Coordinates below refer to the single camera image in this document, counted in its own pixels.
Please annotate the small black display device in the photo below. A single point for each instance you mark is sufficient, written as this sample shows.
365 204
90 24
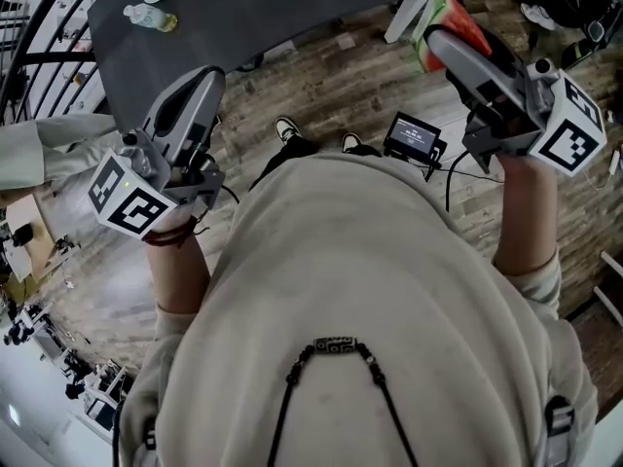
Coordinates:
411 134

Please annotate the person's left forearm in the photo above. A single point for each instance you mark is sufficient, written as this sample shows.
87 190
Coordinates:
177 270

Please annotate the dark grey table top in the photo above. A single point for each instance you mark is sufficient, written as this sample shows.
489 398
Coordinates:
267 8

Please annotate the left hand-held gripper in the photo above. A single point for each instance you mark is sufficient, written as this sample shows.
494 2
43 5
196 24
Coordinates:
134 209

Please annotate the person's shoe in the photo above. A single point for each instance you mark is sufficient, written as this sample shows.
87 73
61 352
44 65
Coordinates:
287 129
351 141

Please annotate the person's beige sweatshirt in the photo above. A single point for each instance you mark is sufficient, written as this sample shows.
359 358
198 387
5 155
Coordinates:
340 261

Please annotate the clear plastic drink bottle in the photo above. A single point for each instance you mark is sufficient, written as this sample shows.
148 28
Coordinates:
148 16

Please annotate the person's black trousers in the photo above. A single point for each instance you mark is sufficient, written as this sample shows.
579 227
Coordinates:
292 151

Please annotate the person's right shoe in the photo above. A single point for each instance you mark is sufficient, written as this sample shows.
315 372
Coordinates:
351 141

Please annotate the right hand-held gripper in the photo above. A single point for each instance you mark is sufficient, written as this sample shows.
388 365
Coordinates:
569 139

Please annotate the white sneaker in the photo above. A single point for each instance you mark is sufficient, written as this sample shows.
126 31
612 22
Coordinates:
538 15

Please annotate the black metal railing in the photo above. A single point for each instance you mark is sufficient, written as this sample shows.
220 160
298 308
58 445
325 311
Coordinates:
53 58

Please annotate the brown cardboard box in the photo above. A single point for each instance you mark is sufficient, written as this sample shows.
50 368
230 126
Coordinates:
29 226

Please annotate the red green watermelon slice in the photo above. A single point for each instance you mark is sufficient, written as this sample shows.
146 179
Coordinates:
438 5

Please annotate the white box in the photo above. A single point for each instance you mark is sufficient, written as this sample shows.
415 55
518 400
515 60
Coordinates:
406 15

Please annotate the person's right forearm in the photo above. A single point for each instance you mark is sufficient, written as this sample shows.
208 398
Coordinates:
528 212

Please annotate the person's left shoe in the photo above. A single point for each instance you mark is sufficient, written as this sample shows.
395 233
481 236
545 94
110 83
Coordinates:
287 129

